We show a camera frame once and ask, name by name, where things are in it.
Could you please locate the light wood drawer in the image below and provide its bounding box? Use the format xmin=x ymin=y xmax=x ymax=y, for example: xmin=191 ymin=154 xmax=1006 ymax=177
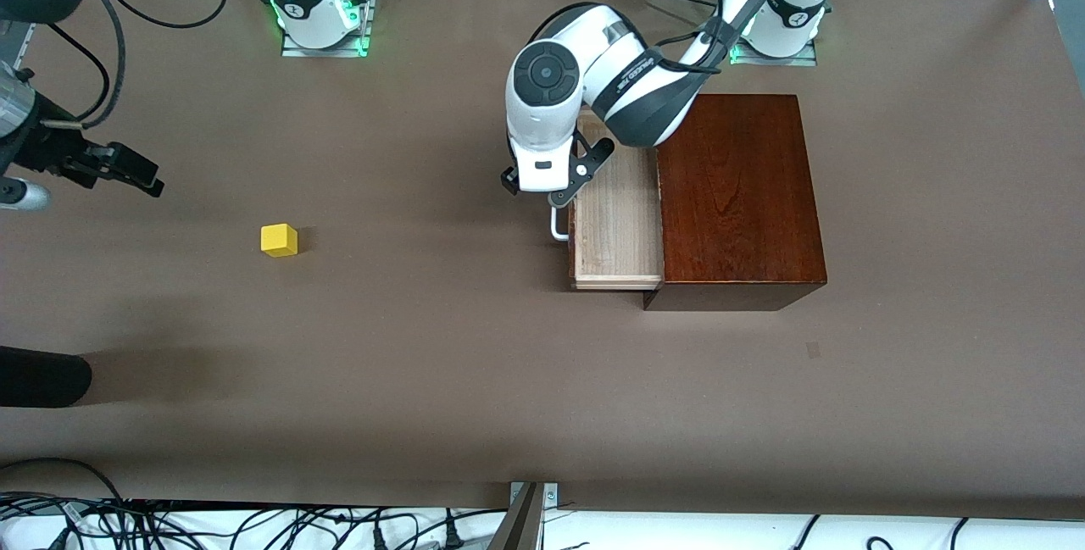
xmin=570 ymin=114 xmax=665 ymax=291

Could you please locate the yellow block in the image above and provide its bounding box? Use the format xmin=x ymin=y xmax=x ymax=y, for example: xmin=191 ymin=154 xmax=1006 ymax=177
xmin=260 ymin=223 xmax=299 ymax=258

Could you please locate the brown paper table cover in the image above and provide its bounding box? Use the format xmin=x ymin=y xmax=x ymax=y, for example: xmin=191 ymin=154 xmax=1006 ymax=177
xmin=0 ymin=0 xmax=1085 ymax=521

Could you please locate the dark brown wooden cabinet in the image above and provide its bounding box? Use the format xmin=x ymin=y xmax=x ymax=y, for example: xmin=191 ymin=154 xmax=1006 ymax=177
xmin=643 ymin=94 xmax=827 ymax=312

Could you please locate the black ribbed cylinder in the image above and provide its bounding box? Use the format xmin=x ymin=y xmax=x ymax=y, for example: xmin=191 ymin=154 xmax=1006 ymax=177
xmin=0 ymin=345 xmax=94 ymax=408

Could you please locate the aluminium edge rail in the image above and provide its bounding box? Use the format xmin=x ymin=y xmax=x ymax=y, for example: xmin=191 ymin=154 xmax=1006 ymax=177
xmin=13 ymin=20 xmax=39 ymax=68

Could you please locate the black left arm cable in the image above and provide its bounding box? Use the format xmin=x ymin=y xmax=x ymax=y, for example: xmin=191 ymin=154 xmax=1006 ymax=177
xmin=653 ymin=0 xmax=734 ymax=76

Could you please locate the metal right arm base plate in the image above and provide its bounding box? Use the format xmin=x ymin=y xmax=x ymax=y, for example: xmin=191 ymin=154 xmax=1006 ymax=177
xmin=282 ymin=0 xmax=376 ymax=59

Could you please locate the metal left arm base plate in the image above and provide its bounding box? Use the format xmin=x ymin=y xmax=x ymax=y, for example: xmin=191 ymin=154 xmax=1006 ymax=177
xmin=727 ymin=33 xmax=821 ymax=68

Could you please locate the white metal bracket plate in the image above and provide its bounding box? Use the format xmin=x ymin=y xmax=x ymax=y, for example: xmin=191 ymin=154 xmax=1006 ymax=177
xmin=509 ymin=482 xmax=560 ymax=510

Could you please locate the grey metal post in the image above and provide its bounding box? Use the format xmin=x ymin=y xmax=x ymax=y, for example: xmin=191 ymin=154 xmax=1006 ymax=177
xmin=487 ymin=482 xmax=545 ymax=550

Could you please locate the black cable bundle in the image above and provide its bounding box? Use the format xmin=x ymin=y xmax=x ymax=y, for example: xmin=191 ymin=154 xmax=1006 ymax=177
xmin=0 ymin=457 xmax=509 ymax=550

